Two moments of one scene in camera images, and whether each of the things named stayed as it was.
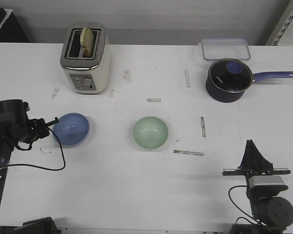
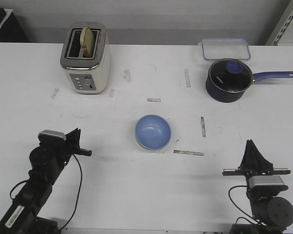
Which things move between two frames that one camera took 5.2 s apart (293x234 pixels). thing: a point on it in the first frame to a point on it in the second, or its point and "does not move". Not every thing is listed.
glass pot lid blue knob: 231,76 does not move
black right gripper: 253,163 does not move
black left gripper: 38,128 to 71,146
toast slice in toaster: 87,42 does not move
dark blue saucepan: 228,80 does not move
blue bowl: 72,130 to 153,131
